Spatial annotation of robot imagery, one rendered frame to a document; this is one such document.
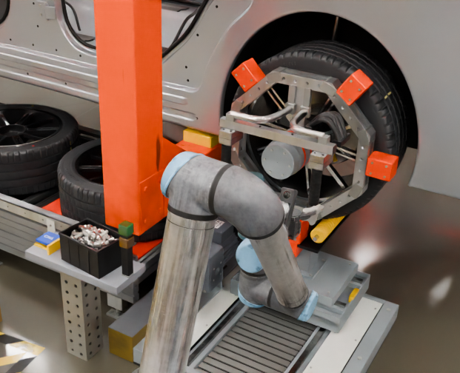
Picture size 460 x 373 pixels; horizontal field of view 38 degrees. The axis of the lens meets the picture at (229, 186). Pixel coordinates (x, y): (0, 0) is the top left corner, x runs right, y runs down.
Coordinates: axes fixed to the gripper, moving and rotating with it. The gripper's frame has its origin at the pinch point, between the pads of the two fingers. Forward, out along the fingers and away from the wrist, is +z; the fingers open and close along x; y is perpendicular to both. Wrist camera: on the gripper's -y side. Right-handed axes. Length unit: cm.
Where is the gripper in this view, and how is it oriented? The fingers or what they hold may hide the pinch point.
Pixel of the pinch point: (303, 198)
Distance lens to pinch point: 216.2
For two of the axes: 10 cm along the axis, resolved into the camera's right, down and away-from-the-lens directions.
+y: -0.4, 8.9, 4.6
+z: 5.0, -3.8, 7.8
